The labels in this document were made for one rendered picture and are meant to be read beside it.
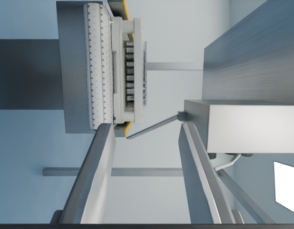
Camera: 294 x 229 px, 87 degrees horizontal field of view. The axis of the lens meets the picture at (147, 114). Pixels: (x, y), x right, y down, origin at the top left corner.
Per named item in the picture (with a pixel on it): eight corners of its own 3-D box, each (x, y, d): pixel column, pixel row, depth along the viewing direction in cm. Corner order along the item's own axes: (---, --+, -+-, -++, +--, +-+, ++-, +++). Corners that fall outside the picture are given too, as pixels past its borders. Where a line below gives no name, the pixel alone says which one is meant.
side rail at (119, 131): (110, 137, 34) (125, 137, 34) (110, 130, 34) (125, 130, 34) (139, 101, 165) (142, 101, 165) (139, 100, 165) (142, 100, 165)
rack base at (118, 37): (125, 47, 59) (131, 47, 59) (126, 111, 63) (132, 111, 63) (110, 16, 35) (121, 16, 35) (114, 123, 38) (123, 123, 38)
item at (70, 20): (65, 133, 37) (107, 133, 37) (55, 0, 33) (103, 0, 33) (129, 101, 165) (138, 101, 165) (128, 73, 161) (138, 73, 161)
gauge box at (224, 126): (206, 154, 33) (299, 154, 33) (209, 104, 32) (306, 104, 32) (182, 129, 55) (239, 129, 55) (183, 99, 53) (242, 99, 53)
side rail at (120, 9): (106, 2, 31) (123, 2, 31) (106, -8, 30) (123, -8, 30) (139, 75, 161) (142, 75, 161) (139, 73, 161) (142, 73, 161)
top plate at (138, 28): (139, 47, 59) (144, 47, 59) (139, 111, 63) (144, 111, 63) (133, 16, 35) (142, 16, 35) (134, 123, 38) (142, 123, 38)
